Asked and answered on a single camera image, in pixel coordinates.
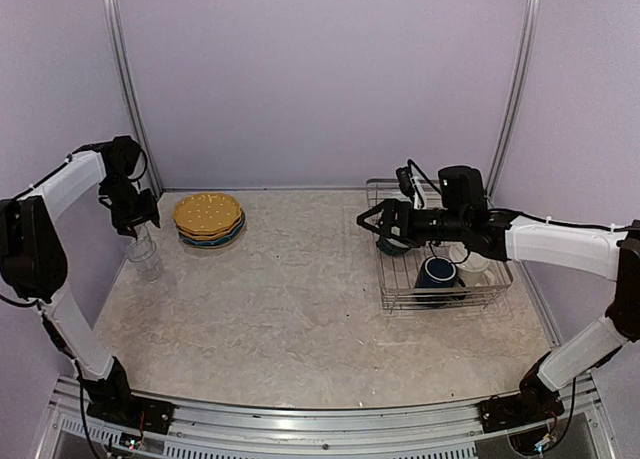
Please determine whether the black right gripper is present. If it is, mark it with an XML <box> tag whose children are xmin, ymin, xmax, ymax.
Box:
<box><xmin>358</xmin><ymin>196</ymin><xmax>469</xmax><ymax>247</ymax></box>

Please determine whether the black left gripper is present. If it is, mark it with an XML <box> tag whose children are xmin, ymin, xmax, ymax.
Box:
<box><xmin>99</xmin><ymin>173</ymin><xmax>160</xmax><ymax>236</ymax></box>

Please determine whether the clear drinking glass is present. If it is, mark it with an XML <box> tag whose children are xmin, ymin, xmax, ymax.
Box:
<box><xmin>128</xmin><ymin>250</ymin><xmax>164</xmax><ymax>282</ymax></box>
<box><xmin>126</xmin><ymin>225</ymin><xmax>157</xmax><ymax>259</ymax></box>

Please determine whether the yellow polka dot plate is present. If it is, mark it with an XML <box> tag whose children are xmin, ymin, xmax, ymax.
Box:
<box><xmin>173</xmin><ymin>192</ymin><xmax>243</xmax><ymax>225</ymax></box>
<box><xmin>175</xmin><ymin>212</ymin><xmax>245</xmax><ymax>240</ymax></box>

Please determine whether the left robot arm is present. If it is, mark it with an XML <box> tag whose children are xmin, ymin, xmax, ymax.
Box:
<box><xmin>1</xmin><ymin>136</ymin><xmax>159</xmax><ymax>426</ymax></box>

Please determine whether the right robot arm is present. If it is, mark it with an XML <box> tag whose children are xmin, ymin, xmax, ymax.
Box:
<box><xmin>356</xmin><ymin>199</ymin><xmax>639</xmax><ymax>423</ymax></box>

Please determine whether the dark teal bowl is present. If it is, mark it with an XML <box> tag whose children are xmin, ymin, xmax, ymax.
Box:
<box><xmin>376</xmin><ymin>236</ymin><xmax>412</xmax><ymax>257</ymax></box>

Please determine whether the dark blue mug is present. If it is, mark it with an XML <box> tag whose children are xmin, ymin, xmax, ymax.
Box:
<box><xmin>414</xmin><ymin>256</ymin><xmax>466</xmax><ymax>289</ymax></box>

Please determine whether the white ceramic mug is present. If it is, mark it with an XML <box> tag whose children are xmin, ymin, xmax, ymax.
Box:
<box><xmin>448</xmin><ymin>243</ymin><xmax>495</xmax><ymax>287</ymax></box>

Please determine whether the wire metal dish rack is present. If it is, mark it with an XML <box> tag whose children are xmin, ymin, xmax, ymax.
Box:
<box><xmin>356</xmin><ymin>166</ymin><xmax>518</xmax><ymax>310</ymax></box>

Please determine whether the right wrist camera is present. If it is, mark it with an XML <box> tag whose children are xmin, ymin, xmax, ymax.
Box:
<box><xmin>395</xmin><ymin>158</ymin><xmax>489</xmax><ymax>220</ymax></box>

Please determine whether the left aluminium frame post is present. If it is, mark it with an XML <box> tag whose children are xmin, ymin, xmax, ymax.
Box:
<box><xmin>103</xmin><ymin>0</ymin><xmax>163</xmax><ymax>198</ymax></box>

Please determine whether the aluminium frame post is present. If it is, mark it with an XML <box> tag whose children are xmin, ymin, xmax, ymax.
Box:
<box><xmin>103</xmin><ymin>0</ymin><xmax>163</xmax><ymax>198</ymax></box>
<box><xmin>486</xmin><ymin>0</ymin><xmax>541</xmax><ymax>199</ymax></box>

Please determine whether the right aluminium frame post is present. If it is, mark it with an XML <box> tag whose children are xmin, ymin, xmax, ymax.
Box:
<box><xmin>486</xmin><ymin>0</ymin><xmax>541</xmax><ymax>199</ymax></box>

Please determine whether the front aluminium rail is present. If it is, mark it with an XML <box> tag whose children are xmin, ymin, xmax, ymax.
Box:
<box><xmin>47</xmin><ymin>373</ymin><xmax>601</xmax><ymax>459</ymax></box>

